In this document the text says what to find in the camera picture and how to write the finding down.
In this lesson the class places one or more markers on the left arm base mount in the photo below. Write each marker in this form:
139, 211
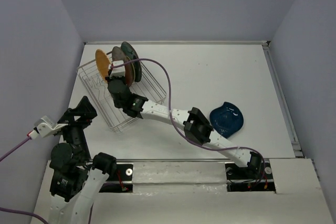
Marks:
120, 181

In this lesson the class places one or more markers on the teal glazed plate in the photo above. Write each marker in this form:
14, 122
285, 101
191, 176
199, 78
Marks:
130, 52

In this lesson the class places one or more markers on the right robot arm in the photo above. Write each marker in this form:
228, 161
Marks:
192, 124

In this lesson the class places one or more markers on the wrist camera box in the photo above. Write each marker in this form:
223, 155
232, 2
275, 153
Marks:
45, 127
116, 69

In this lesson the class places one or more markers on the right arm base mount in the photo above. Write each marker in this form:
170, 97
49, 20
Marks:
239, 181

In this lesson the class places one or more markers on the dark blue leaf dish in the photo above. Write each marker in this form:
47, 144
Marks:
226, 119

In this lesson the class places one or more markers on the woven bamboo plate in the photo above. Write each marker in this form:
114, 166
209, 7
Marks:
103, 64

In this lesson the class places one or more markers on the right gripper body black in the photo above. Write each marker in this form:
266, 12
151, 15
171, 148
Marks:
121, 78

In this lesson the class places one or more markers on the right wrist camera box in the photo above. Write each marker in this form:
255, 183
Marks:
116, 69

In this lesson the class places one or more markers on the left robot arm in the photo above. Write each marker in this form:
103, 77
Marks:
78, 177

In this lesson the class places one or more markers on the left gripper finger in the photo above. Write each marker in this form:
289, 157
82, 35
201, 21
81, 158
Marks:
68, 117
84, 112

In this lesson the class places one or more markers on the grey deer plate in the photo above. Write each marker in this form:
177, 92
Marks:
118, 55

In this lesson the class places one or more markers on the cream patterned small plate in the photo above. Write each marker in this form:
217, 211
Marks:
134, 71

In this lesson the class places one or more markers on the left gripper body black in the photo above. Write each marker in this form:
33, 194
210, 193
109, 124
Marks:
75, 131

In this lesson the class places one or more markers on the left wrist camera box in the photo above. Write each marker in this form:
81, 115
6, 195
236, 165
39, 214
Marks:
45, 127

